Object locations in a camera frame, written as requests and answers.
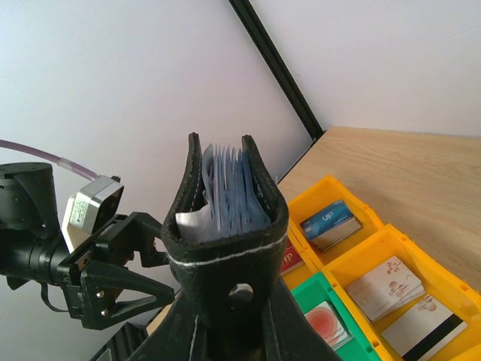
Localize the yellow bin far right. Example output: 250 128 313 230
322 225 480 360

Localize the white floral card stack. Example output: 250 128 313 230
346 256 425 321

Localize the white magnetic stripe card stack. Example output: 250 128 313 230
382 295 467 361

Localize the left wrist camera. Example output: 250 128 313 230
61 175 124 253

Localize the blue VIP card stack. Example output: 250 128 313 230
300 199 363 251

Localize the red circle card stack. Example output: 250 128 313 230
304 301 352 350

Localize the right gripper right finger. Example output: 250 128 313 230
261 278 340 361

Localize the yellow bin far left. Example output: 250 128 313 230
289 175 384 272

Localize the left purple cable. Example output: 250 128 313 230
0 138 99 182

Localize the red VIP card stack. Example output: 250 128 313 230
280 246 304 276

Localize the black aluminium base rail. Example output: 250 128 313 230
90 322 148 361

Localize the yellow bin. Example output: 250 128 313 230
280 240 319 290
322 225 480 360
289 175 384 272

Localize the black leather card holder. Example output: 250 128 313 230
161 132 289 329

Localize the green bin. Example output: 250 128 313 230
292 272 380 361

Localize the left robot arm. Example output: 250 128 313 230
1 162 174 330

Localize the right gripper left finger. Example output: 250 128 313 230
129 293 209 361

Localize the yellow bin near left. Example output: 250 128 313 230
280 240 319 290

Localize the left black frame post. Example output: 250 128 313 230
228 0 325 143

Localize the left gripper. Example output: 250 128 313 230
56 212 174 329

